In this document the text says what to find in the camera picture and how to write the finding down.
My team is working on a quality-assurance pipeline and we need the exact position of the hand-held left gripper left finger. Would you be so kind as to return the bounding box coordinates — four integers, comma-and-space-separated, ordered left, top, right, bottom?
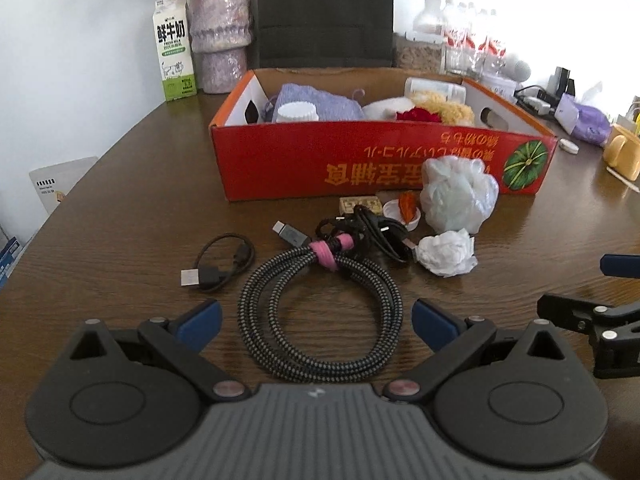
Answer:
70, 299, 251, 402

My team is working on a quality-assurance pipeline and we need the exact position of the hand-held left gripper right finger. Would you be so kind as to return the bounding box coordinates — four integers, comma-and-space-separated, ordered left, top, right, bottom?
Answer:
382, 299, 564, 404

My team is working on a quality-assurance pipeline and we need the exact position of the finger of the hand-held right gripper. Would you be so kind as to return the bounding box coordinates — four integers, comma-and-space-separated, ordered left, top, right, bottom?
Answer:
600, 253, 640, 277
537, 293, 640, 380

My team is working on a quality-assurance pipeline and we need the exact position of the black cable bundle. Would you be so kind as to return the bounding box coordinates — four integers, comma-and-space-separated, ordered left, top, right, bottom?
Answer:
315, 203, 419, 265

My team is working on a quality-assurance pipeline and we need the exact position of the translucent plastic bag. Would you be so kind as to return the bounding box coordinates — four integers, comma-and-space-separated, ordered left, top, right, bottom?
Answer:
419, 155, 500, 236

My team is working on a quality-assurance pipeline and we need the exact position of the braided cable with pink tie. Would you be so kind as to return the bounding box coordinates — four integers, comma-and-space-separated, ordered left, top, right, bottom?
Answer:
237, 219, 404, 380

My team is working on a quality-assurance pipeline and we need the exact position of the orange red cardboard box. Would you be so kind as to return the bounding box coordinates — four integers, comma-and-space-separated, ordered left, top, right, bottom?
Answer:
209, 66, 559, 203

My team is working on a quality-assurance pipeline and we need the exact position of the wooden desktop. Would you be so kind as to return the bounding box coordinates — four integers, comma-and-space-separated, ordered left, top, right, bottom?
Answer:
0, 90, 640, 480

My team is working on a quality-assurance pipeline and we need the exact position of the crumpled white tissue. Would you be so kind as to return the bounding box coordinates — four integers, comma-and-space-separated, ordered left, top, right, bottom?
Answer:
416, 228, 479, 279

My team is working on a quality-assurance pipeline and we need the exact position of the yellow mug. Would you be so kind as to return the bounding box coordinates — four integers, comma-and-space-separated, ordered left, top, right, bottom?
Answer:
602, 122, 640, 183

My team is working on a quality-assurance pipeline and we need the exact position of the small orange red scrap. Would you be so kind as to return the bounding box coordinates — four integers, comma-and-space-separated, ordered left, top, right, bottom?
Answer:
398, 191, 419, 224

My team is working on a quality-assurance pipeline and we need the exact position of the white plastic lid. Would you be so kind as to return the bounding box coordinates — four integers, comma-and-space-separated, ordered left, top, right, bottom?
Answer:
382, 200, 424, 231

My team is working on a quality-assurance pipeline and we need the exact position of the small wooden block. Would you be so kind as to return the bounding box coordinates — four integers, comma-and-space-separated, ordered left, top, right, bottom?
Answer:
339, 196, 384, 216

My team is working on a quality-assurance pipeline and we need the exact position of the purple tissue box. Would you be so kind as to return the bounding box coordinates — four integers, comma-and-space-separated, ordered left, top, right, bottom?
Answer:
555, 82, 614, 147

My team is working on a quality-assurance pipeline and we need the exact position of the white printed card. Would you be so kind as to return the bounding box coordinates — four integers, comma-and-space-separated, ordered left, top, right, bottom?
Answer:
29, 156, 101, 219

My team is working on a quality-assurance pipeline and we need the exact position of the blue white paper box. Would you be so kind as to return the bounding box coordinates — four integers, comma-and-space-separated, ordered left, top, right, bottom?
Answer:
0, 235, 24, 291

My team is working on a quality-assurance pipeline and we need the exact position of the red fabric item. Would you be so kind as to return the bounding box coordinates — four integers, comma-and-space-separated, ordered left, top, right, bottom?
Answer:
397, 107, 444, 124

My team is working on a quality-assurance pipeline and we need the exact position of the yellow white plush toy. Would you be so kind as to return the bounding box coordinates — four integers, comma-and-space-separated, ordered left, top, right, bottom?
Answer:
362, 91, 476, 126

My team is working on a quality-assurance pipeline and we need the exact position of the white floral tin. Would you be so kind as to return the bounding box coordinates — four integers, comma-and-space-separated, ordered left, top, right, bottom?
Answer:
482, 74, 516, 101

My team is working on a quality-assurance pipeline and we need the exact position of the white round speaker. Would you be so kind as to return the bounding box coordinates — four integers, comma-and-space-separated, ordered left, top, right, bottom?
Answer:
500, 57, 532, 83

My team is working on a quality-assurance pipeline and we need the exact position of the white jar lid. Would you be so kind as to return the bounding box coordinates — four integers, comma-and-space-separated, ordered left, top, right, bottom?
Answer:
276, 102, 320, 124

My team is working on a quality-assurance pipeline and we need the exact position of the white labelled plastic canister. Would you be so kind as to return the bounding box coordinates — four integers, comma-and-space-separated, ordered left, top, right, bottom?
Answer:
404, 77, 469, 106

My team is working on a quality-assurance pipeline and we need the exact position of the purple knit cloth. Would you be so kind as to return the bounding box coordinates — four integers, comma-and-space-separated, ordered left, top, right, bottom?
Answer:
262, 83, 369, 124

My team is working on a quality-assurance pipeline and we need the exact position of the clear drinking glass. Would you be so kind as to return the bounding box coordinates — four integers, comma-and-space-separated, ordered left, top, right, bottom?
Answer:
444, 42, 484, 77

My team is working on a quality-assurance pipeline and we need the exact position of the clear food storage container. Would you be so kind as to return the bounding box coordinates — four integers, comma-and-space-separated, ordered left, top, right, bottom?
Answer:
392, 30, 446, 75

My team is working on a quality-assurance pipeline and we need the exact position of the green white milk carton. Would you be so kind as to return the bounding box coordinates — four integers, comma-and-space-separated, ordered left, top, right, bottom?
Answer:
152, 0, 196, 103

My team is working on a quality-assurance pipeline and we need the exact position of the pack of water bottles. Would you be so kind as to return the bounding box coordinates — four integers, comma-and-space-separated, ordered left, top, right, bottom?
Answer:
412, 0, 509, 79

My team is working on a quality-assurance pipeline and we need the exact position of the purple textured vase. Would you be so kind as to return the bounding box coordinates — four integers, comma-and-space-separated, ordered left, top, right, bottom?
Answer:
187, 0, 251, 95

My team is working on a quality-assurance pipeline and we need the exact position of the black paper bag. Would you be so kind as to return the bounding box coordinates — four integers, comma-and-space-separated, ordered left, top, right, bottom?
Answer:
255, 0, 396, 70

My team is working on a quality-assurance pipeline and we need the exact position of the short black usb cable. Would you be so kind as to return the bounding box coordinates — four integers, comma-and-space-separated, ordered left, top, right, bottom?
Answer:
180, 232, 256, 294

